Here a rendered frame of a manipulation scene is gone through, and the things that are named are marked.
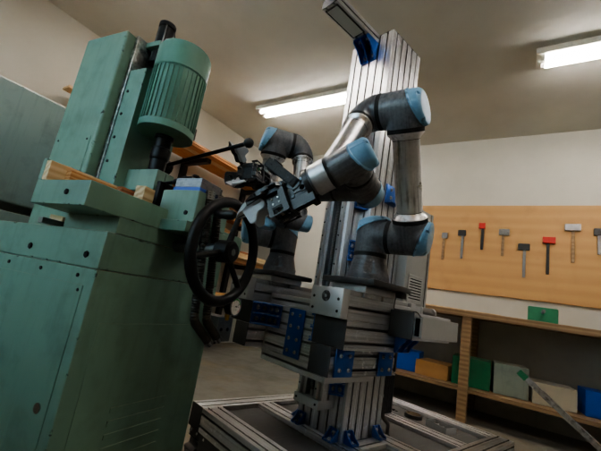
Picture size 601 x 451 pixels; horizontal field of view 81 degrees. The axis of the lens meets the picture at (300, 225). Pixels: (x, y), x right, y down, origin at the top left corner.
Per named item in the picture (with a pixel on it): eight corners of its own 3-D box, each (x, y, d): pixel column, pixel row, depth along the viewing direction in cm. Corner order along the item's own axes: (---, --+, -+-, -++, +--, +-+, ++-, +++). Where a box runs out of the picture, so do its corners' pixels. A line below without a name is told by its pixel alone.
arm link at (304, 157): (310, 150, 173) (305, 238, 149) (290, 144, 170) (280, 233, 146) (319, 134, 163) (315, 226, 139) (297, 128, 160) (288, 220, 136)
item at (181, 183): (199, 191, 96) (204, 172, 97) (170, 190, 101) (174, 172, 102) (227, 205, 107) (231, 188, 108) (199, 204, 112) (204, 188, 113)
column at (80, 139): (63, 231, 106) (126, 28, 120) (23, 226, 116) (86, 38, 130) (126, 246, 125) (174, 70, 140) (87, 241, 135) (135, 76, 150)
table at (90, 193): (111, 206, 72) (119, 178, 73) (28, 201, 85) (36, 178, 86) (261, 257, 125) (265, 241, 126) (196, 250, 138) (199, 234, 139)
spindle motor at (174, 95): (164, 122, 104) (188, 31, 110) (123, 125, 111) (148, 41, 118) (202, 148, 119) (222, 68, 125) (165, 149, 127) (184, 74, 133)
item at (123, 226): (115, 233, 83) (120, 216, 84) (62, 227, 92) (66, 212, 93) (218, 260, 118) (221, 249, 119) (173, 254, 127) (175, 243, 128)
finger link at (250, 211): (234, 230, 83) (266, 213, 81) (228, 208, 86) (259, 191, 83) (241, 233, 86) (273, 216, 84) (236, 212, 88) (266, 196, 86)
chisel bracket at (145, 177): (151, 194, 106) (157, 168, 107) (120, 193, 112) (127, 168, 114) (169, 202, 112) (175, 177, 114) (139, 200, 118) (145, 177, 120)
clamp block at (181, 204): (191, 221, 92) (198, 189, 94) (155, 218, 98) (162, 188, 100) (224, 234, 105) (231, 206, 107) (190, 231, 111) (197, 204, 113)
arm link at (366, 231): (360, 256, 134) (365, 221, 137) (395, 259, 127) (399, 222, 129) (348, 249, 124) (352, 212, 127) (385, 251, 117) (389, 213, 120)
